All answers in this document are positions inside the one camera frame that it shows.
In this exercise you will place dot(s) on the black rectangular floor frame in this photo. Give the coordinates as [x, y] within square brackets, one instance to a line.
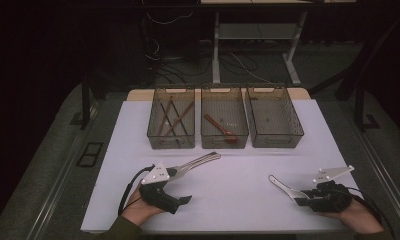
[78, 159]

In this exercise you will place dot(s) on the brown wooden chopstick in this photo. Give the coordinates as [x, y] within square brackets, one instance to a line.
[181, 116]
[164, 116]

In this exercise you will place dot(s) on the white table cover sheet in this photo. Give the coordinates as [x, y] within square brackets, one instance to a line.
[228, 186]

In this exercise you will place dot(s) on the white metal frame desk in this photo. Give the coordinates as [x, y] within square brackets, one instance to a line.
[216, 50]

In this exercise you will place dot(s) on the person's right hand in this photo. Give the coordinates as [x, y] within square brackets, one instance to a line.
[358, 218]

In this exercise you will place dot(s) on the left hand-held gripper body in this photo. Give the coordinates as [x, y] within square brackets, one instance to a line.
[154, 196]

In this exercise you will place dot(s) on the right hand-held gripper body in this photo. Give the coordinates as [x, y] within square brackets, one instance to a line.
[334, 200]

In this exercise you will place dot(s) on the aluminium floor rail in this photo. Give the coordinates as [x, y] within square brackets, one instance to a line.
[59, 186]
[384, 176]

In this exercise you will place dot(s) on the black chopstick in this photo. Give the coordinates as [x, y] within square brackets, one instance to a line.
[168, 121]
[178, 116]

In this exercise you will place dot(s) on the black metal post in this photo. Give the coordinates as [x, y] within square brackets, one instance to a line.
[85, 106]
[358, 110]

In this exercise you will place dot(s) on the white ceramic spoon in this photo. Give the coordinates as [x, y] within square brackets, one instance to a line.
[284, 188]

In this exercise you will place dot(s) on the steel fork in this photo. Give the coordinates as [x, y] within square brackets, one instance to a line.
[201, 159]

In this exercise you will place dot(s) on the smoky transparent plastic bin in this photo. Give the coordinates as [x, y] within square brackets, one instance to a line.
[154, 140]
[221, 110]
[274, 120]

